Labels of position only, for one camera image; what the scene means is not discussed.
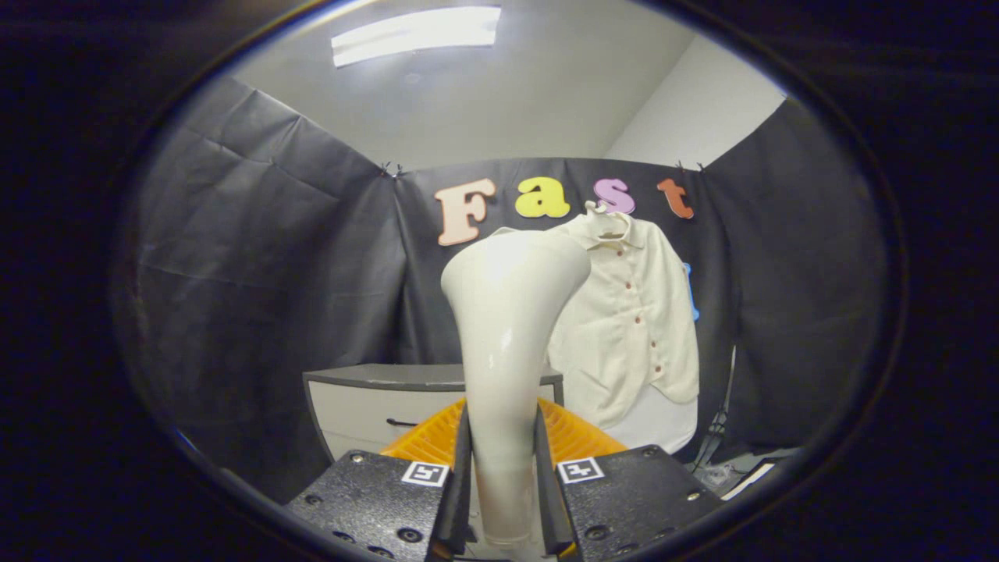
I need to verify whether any grey drawer cabinet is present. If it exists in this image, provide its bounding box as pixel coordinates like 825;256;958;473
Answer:
303;363;564;469

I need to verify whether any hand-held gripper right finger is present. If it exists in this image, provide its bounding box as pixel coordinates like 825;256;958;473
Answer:
534;397;727;560

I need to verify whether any white garment steamer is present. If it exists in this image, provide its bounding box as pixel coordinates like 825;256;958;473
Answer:
439;230;592;547

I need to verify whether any ceiling light panel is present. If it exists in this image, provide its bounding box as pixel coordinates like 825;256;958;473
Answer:
330;6;503;69

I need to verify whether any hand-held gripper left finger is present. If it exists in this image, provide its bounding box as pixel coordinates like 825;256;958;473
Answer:
285;398;474;562

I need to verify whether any cream button-up shirt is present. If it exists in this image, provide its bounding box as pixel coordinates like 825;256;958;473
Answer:
490;212;701;429

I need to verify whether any white mannequin torso stand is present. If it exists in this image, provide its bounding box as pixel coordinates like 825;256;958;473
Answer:
584;201;699;455

